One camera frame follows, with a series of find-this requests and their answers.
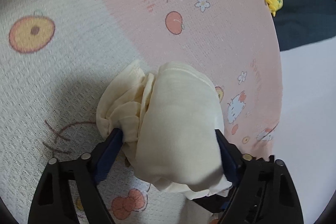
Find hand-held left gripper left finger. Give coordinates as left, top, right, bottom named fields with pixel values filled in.
left=28, top=128, right=124, bottom=224

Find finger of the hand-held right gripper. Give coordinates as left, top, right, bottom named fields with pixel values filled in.
left=190, top=189, right=231, bottom=214

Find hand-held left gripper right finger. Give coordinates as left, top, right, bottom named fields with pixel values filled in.
left=215, top=129, right=303, bottom=224

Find cream t-shirt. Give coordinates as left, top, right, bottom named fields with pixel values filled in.
left=96, top=60, right=233, bottom=201

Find pink and white printed blanket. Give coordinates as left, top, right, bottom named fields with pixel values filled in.
left=0, top=0, right=284, bottom=224

